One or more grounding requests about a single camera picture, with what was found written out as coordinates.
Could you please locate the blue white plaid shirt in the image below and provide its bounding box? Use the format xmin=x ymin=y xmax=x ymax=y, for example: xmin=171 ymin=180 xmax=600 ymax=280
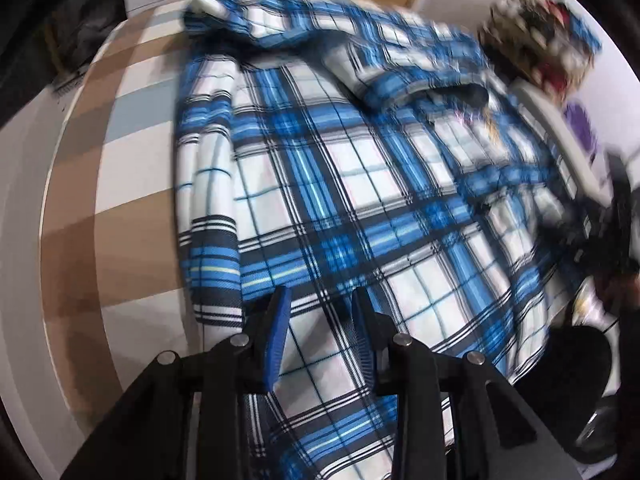
xmin=172 ymin=0 xmax=601 ymax=480

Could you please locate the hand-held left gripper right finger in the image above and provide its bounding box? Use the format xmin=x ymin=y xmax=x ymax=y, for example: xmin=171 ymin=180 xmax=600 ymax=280
xmin=350 ymin=287 xmax=571 ymax=480

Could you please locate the black backpack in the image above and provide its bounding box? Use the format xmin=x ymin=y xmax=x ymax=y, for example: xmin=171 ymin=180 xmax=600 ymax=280
xmin=45 ymin=0 xmax=126 ymax=76

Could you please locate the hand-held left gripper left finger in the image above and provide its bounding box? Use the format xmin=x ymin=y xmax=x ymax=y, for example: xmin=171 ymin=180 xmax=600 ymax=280
xmin=60 ymin=285 xmax=293 ymax=480

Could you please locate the purple bag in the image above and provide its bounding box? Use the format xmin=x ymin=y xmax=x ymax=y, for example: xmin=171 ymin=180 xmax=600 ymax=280
xmin=565 ymin=102 xmax=601 ymax=161

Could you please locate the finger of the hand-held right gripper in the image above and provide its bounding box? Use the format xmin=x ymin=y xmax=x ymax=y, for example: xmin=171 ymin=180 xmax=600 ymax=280
xmin=562 ymin=210 xmax=601 ymax=261

